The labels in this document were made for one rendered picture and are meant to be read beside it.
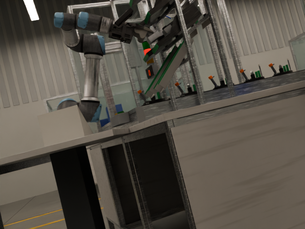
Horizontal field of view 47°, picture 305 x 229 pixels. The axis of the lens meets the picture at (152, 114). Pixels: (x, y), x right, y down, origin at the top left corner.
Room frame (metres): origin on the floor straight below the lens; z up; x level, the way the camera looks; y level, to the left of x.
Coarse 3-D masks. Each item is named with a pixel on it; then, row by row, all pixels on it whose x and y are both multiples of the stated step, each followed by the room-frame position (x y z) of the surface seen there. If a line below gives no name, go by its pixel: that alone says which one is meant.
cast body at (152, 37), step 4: (152, 28) 1.72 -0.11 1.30; (148, 32) 1.71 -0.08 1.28; (156, 32) 1.72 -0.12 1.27; (160, 32) 1.74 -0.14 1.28; (148, 36) 1.72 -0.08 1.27; (152, 36) 1.71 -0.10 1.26; (156, 36) 1.72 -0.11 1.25; (160, 36) 1.74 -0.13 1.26; (148, 40) 1.72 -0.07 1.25; (152, 40) 1.71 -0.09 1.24
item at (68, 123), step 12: (72, 108) 1.92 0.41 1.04; (48, 120) 1.94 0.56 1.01; (60, 120) 1.93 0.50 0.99; (72, 120) 1.92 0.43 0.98; (84, 120) 1.97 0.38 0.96; (48, 132) 1.94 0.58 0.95; (60, 132) 1.93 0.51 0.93; (72, 132) 1.92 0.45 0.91; (84, 132) 1.93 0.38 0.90; (48, 144) 1.94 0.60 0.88
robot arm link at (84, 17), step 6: (84, 12) 1.65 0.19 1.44; (78, 18) 1.64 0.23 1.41; (84, 18) 1.64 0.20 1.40; (90, 18) 1.64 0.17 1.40; (96, 18) 1.65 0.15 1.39; (78, 24) 1.65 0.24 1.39; (84, 24) 1.65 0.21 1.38; (90, 24) 1.65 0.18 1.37; (96, 24) 1.65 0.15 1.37; (96, 30) 1.68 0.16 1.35
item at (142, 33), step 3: (144, 27) 1.68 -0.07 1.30; (135, 30) 1.69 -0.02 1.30; (138, 30) 1.69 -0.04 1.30; (141, 30) 1.69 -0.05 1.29; (144, 30) 1.69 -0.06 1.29; (147, 30) 1.69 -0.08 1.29; (150, 30) 1.70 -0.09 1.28; (138, 33) 1.69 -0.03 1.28; (141, 33) 1.69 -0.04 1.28; (144, 33) 1.69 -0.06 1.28; (141, 36) 1.69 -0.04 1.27; (144, 36) 1.69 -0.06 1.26
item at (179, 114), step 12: (288, 84) 1.57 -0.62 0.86; (300, 84) 1.59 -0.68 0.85; (240, 96) 1.48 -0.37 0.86; (252, 96) 1.50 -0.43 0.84; (264, 96) 1.52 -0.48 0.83; (192, 108) 1.40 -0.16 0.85; (204, 108) 1.42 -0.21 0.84; (216, 108) 1.44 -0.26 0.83; (156, 120) 1.44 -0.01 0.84; (132, 132) 1.81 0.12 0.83
